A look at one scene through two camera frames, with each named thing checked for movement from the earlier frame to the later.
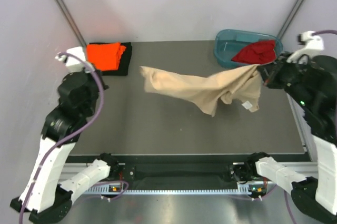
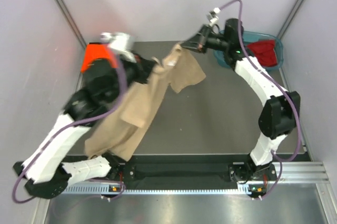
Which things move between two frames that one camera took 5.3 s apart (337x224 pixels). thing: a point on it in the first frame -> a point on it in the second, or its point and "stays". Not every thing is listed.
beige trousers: [202, 92] -> [116, 133]
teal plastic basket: [229, 42] stays
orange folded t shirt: [105, 56] stays
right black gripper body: [289, 72] -> [213, 41]
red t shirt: [259, 52] stays
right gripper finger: [266, 70] -> [197, 42]
